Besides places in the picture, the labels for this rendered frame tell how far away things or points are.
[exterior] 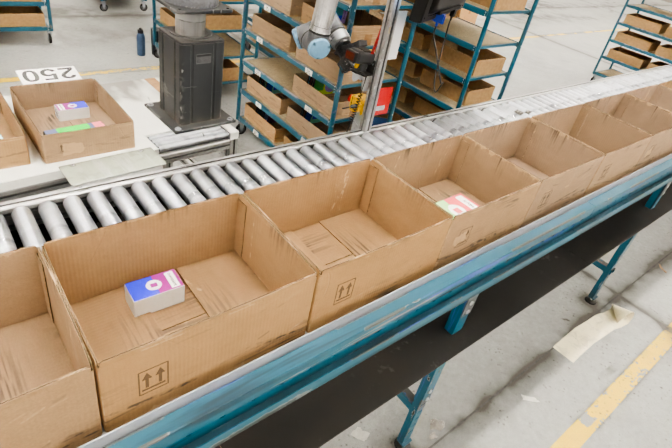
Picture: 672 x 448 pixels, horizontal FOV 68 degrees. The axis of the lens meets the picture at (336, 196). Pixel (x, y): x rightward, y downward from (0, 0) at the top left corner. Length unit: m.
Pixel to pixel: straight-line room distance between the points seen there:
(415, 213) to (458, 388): 1.13
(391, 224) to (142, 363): 0.74
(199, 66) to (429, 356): 1.26
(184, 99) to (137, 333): 1.11
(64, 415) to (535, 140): 1.63
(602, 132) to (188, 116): 1.63
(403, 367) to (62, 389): 0.86
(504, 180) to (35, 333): 1.23
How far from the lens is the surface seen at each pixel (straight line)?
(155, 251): 1.10
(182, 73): 1.91
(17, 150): 1.78
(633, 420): 2.58
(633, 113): 2.65
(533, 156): 1.96
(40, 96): 2.12
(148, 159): 1.79
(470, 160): 1.62
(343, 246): 1.27
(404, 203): 1.28
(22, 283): 1.05
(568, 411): 2.42
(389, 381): 1.36
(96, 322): 1.07
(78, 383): 0.82
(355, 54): 2.01
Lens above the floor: 1.68
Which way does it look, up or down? 33 degrees down
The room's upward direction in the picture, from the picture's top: 12 degrees clockwise
